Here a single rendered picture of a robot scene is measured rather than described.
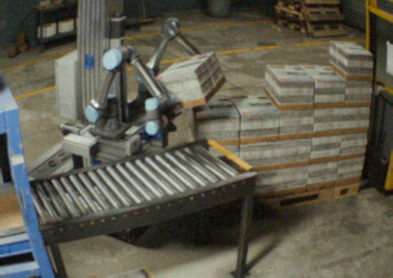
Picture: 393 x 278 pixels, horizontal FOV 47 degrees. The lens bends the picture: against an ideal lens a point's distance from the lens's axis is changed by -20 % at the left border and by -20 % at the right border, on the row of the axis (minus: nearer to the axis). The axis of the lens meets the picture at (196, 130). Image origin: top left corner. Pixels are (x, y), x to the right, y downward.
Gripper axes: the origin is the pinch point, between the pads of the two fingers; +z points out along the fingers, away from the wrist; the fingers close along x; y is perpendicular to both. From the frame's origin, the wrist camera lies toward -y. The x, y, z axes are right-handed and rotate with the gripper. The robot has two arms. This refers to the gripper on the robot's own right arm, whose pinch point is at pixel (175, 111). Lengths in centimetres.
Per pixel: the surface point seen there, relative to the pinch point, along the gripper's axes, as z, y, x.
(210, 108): 42.5, -13.5, -2.4
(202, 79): 2.9, 15.0, -22.1
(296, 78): 66, -11, -64
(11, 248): -155, -11, 39
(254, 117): 45, -27, -31
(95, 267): -65, -77, 69
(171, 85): -2.6, 17.1, -4.2
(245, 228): -36, -70, -36
